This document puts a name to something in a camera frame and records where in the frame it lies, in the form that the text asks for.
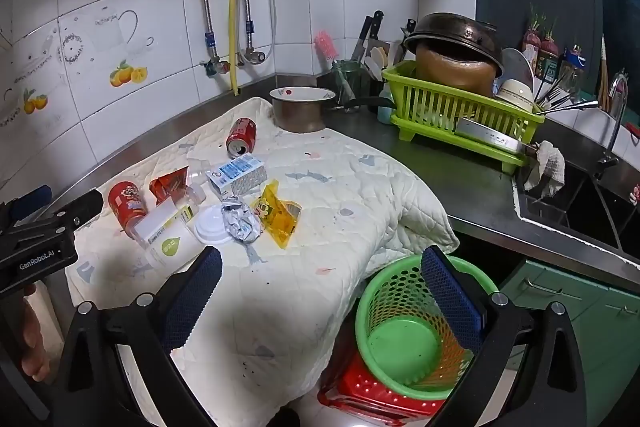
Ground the steel sink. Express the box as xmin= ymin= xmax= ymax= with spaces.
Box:
xmin=515 ymin=157 xmax=640 ymax=258

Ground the white rice scoop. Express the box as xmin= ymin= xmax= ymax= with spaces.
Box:
xmin=365 ymin=47 xmax=391 ymax=78

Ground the green plastic basket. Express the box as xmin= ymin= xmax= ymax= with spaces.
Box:
xmin=355 ymin=254 xmax=501 ymax=400

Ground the green labelled jar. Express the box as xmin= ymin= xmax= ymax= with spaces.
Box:
xmin=537 ymin=14 xmax=561 ymax=82

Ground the metal faucet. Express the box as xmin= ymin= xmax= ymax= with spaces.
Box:
xmin=595 ymin=72 xmax=631 ymax=168

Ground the red plastic stool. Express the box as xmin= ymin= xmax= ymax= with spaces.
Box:
xmin=317 ymin=347 xmax=451 ymax=420

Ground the steel cleaver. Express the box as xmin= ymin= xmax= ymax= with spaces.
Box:
xmin=455 ymin=117 xmax=538 ymax=155

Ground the red soda can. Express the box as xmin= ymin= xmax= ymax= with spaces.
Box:
xmin=226 ymin=117 xmax=258 ymax=158

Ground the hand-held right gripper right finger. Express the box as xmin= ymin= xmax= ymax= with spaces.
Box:
xmin=421 ymin=246 xmax=588 ymax=427

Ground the white bottle green drop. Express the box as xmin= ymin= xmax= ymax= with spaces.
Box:
xmin=142 ymin=222 xmax=203 ymax=272

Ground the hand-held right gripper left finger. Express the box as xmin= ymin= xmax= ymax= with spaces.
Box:
xmin=50 ymin=246 xmax=223 ymax=427

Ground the white quilted mat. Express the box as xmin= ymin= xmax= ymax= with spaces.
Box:
xmin=65 ymin=97 xmax=461 ymax=413

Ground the yellow snack packet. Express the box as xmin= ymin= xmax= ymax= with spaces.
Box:
xmin=250 ymin=179 xmax=303 ymax=249

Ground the person's left hand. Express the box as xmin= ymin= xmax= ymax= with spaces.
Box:
xmin=20 ymin=292 xmax=54 ymax=383

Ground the foil wrapper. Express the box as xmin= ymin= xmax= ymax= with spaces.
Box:
xmin=220 ymin=196 xmax=263 ymax=244

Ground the green cabinet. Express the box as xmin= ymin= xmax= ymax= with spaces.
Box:
xmin=500 ymin=257 xmax=640 ymax=408

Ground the steel pot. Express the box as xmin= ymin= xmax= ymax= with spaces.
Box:
xmin=270 ymin=87 xmax=396 ymax=134

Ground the red white plastic cup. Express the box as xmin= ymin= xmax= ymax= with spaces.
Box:
xmin=108 ymin=179 xmax=151 ymax=238

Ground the white bowl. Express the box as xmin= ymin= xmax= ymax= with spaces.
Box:
xmin=495 ymin=79 xmax=541 ymax=112

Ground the pink brush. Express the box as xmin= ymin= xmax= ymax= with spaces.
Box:
xmin=314 ymin=31 xmax=341 ymax=62

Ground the white plastic lid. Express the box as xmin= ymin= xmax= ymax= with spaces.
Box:
xmin=194 ymin=204 xmax=236 ymax=246

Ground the white rag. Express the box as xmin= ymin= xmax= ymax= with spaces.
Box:
xmin=522 ymin=141 xmax=566 ymax=198

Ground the yellow gas hose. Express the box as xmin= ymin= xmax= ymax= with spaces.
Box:
xmin=229 ymin=0 xmax=251 ymax=96

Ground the brown pot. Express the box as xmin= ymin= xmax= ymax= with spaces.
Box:
xmin=414 ymin=42 xmax=501 ymax=98

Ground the clear plastic bottle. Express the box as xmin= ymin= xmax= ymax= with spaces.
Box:
xmin=185 ymin=159 xmax=221 ymax=204

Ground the blue and white milk carton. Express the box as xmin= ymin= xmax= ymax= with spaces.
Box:
xmin=206 ymin=155 xmax=268 ymax=200

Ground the green dish rack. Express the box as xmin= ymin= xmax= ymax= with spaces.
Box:
xmin=381 ymin=59 xmax=546 ymax=168

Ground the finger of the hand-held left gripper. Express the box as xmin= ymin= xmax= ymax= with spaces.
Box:
xmin=37 ymin=189 xmax=105 ymax=233
xmin=9 ymin=185 xmax=54 ymax=219

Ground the white box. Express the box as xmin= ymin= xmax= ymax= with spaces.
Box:
xmin=132 ymin=198 xmax=177 ymax=244

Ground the grey plate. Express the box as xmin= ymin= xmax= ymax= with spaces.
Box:
xmin=500 ymin=48 xmax=535 ymax=92

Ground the red snack packet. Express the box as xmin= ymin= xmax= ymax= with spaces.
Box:
xmin=149 ymin=167 xmax=190 ymax=208

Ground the blue lidded jar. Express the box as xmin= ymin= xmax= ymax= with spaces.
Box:
xmin=560 ymin=42 xmax=586 ymax=92

